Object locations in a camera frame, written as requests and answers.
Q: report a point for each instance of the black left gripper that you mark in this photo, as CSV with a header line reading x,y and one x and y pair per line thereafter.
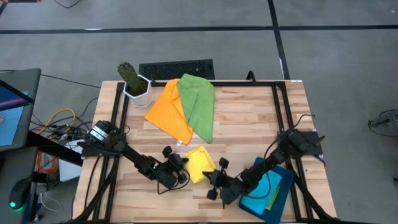
x,y
174,165

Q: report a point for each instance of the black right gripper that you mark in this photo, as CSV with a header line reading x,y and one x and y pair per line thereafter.
x,y
220,179

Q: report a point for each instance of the yellow microfiber towel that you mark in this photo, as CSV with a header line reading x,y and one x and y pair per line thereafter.
x,y
199,163

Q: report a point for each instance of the orange microfiber towel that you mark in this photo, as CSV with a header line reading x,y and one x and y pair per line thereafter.
x,y
168,115

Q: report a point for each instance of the blue microfiber towel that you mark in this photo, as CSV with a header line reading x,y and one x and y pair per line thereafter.
x,y
261,196

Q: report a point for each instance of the dark green microfiber towel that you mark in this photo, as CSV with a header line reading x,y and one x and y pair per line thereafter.
x,y
199,105

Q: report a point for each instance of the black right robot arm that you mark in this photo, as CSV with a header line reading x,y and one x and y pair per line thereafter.
x,y
270,158

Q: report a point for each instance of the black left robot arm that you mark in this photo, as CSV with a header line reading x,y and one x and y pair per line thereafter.
x,y
133,155

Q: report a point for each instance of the white hexagonal plant pot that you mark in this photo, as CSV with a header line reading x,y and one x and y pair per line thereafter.
x,y
141,98

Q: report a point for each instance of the blue plastic tray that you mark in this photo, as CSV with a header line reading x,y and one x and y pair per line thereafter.
x,y
284,199

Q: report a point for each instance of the green cactus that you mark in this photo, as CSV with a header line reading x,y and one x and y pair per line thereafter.
x,y
129,76

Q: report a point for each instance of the white paper sheet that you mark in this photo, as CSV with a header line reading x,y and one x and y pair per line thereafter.
x,y
70,168

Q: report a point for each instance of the orange cardboard box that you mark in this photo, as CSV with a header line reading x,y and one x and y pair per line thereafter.
x,y
46,161

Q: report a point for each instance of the black desk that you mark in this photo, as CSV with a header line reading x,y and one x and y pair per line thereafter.
x,y
18,165

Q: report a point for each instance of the black computer mouse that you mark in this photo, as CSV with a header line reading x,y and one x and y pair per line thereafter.
x,y
19,194

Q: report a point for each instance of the laptop screen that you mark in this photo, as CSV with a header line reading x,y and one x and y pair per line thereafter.
x,y
14,109

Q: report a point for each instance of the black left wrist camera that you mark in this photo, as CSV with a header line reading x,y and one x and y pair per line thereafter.
x,y
166,180

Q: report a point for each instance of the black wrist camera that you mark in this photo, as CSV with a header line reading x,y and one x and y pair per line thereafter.
x,y
234,191
166,180

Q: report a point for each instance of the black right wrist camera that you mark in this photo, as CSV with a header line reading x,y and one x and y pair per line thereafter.
x,y
234,191

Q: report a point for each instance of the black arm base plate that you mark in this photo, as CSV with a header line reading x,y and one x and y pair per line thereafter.
x,y
314,146
93,151

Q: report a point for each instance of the black aluminium table frame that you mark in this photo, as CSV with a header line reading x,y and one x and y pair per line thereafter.
x,y
264,83

